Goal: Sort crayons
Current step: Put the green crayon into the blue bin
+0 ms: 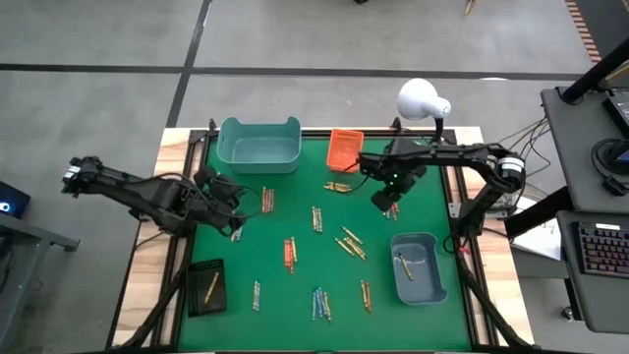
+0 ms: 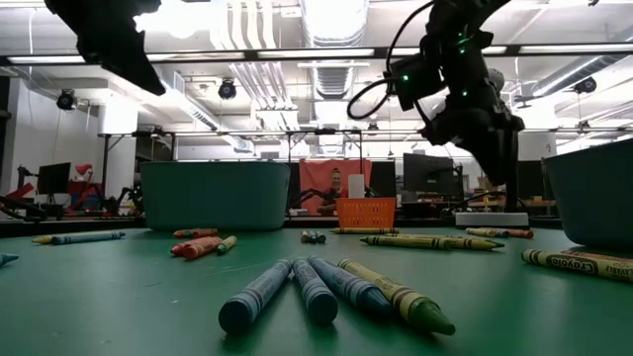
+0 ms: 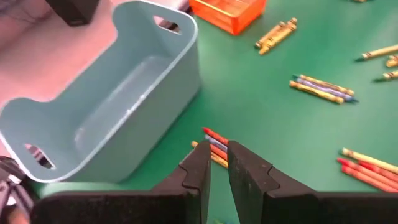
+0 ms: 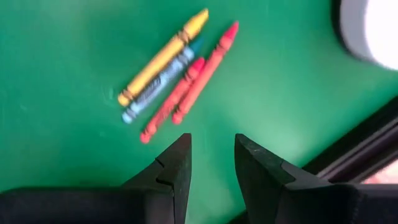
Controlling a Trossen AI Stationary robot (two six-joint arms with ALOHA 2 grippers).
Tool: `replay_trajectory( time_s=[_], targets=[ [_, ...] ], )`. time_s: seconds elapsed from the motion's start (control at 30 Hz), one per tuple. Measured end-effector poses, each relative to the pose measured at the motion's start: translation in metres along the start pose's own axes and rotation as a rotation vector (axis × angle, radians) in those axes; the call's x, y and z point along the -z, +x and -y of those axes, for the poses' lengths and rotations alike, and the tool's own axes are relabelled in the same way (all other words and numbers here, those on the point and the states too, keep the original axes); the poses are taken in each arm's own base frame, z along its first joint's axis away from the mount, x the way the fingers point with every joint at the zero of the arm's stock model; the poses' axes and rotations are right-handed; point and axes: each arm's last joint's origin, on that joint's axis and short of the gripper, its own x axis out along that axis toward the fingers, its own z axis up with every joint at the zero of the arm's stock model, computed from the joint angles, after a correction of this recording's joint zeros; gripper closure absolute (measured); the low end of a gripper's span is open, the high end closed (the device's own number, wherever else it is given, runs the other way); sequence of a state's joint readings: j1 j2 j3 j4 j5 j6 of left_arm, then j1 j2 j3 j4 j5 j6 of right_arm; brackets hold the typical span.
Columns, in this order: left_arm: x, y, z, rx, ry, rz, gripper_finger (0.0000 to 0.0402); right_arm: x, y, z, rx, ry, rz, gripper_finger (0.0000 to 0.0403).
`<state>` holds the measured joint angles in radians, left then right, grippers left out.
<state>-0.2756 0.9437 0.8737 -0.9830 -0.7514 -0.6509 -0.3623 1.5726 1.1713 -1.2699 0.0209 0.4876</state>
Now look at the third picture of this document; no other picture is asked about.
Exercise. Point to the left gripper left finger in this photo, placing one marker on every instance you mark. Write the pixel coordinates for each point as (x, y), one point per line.
(203, 186)

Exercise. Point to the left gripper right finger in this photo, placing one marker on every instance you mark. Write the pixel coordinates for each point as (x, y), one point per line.
(248, 186)

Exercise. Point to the orange-red crayon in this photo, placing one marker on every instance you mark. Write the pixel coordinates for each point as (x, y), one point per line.
(219, 152)

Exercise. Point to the grey-blue crayon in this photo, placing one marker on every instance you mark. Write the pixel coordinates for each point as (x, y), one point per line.
(216, 143)

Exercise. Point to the blue-violet crayon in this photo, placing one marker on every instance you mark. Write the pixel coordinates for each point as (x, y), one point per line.
(326, 90)

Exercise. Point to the green felt mat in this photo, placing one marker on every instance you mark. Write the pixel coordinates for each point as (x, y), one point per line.
(264, 109)

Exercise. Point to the large teal plastic bin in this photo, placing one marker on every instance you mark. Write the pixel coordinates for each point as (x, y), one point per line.
(102, 102)

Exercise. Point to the orange mesh basket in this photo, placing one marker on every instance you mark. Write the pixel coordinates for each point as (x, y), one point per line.
(230, 15)

